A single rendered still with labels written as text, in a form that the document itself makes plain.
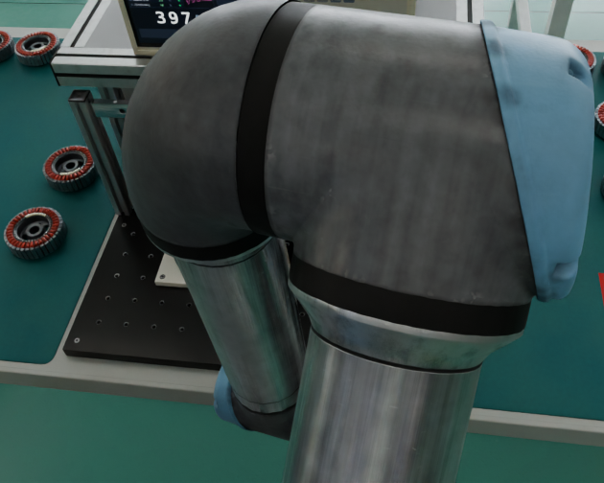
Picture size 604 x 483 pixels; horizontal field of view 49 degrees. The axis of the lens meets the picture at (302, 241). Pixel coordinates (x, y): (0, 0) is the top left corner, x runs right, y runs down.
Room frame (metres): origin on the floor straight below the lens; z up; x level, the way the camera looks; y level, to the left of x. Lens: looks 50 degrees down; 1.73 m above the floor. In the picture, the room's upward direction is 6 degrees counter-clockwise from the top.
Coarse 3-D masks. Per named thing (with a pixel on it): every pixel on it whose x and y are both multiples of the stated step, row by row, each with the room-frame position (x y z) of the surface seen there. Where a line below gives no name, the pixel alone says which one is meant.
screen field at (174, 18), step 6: (156, 12) 0.91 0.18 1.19; (162, 12) 0.91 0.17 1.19; (168, 12) 0.91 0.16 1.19; (174, 12) 0.91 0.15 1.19; (180, 12) 0.90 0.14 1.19; (186, 12) 0.90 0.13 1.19; (156, 18) 0.91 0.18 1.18; (162, 18) 0.91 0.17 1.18; (168, 18) 0.91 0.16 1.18; (174, 18) 0.91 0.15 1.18; (180, 18) 0.91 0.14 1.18; (186, 18) 0.90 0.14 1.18; (192, 18) 0.90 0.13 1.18; (156, 24) 0.91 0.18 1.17; (162, 24) 0.91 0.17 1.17; (168, 24) 0.91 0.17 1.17; (174, 24) 0.91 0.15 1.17; (180, 24) 0.91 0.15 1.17
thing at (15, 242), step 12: (24, 216) 0.92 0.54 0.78; (36, 216) 0.92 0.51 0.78; (48, 216) 0.91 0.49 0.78; (60, 216) 0.91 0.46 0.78; (12, 228) 0.89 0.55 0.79; (24, 228) 0.90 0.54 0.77; (36, 228) 0.90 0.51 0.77; (48, 228) 0.88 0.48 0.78; (60, 228) 0.88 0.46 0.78; (12, 240) 0.86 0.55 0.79; (36, 240) 0.85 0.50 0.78; (48, 240) 0.85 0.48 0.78; (60, 240) 0.86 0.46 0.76; (12, 252) 0.85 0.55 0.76; (24, 252) 0.83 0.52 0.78; (36, 252) 0.84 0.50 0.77; (48, 252) 0.84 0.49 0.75
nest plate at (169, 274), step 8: (168, 256) 0.78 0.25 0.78; (160, 264) 0.76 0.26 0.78; (168, 264) 0.76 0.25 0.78; (176, 264) 0.76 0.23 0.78; (160, 272) 0.74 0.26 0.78; (168, 272) 0.74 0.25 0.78; (176, 272) 0.74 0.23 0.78; (160, 280) 0.73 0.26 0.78; (168, 280) 0.72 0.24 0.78; (176, 280) 0.72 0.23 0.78; (184, 280) 0.72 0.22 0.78
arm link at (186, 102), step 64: (256, 0) 0.28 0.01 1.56; (192, 64) 0.25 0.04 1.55; (128, 128) 0.26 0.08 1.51; (192, 128) 0.23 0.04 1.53; (128, 192) 0.27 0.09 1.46; (192, 192) 0.22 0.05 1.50; (192, 256) 0.24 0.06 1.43; (256, 256) 0.26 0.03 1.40; (256, 320) 0.26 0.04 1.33; (256, 384) 0.26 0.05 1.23
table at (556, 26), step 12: (516, 0) 2.44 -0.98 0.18; (552, 0) 1.76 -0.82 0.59; (564, 0) 1.71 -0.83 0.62; (516, 12) 2.47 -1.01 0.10; (528, 12) 2.31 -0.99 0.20; (552, 12) 1.72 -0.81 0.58; (564, 12) 1.71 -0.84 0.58; (516, 24) 2.47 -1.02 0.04; (528, 24) 2.23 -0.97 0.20; (552, 24) 1.72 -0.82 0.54; (564, 24) 1.71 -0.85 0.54
